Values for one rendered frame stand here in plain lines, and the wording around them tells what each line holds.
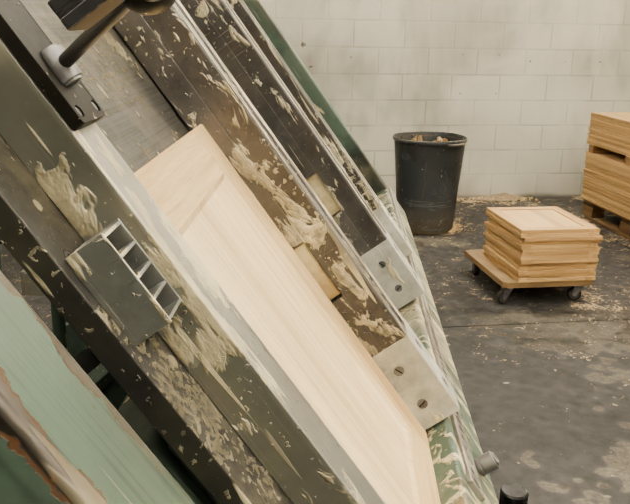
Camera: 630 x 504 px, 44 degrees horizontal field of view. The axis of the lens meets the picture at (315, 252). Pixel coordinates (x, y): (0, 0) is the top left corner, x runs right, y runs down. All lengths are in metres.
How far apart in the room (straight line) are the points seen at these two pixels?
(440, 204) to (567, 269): 1.40
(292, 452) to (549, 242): 3.63
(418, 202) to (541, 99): 1.80
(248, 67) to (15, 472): 1.13
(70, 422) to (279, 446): 0.27
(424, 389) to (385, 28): 5.36
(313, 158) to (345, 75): 4.84
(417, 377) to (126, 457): 0.71
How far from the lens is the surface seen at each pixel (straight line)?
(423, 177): 5.30
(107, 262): 0.50
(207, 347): 0.55
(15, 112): 0.54
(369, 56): 6.25
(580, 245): 4.23
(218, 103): 0.93
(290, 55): 2.37
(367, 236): 1.42
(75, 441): 0.32
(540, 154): 6.81
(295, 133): 1.38
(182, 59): 0.94
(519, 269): 4.14
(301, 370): 0.72
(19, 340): 0.33
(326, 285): 0.97
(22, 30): 0.55
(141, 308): 0.50
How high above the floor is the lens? 1.41
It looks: 17 degrees down
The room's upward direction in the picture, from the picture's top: 1 degrees clockwise
